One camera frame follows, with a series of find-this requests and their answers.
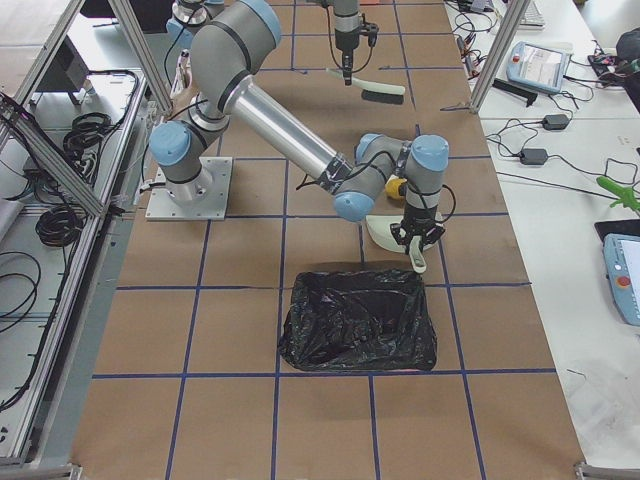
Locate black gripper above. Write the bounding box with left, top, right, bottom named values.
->
left=390, top=203, right=445, bottom=250
left=338, top=48, right=354, bottom=86

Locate white hand brush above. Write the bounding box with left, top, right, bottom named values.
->
left=325, top=68, right=405, bottom=105

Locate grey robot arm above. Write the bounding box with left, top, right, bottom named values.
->
left=149, top=1, right=449, bottom=253
left=318, top=0, right=363, bottom=86

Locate black bag lined bin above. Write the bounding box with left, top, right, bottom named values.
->
left=278, top=269, right=437, bottom=371

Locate yellow potato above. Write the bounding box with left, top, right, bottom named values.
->
left=385, top=177, right=407, bottom=201

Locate black power adapter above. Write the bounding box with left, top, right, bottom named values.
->
left=519, top=148, right=549, bottom=166
left=541, top=114, right=571, bottom=131

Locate blue teach pendant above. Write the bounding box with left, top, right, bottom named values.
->
left=603, top=234, right=639, bottom=327
left=506, top=42, right=570, bottom=94

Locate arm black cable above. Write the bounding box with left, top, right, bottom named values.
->
left=294, top=169, right=457, bottom=236
left=323, top=0, right=381, bottom=76

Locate aluminium frame post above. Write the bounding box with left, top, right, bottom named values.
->
left=468, top=0, right=530, bottom=114

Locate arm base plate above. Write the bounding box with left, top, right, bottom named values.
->
left=146, top=157, right=233, bottom=221

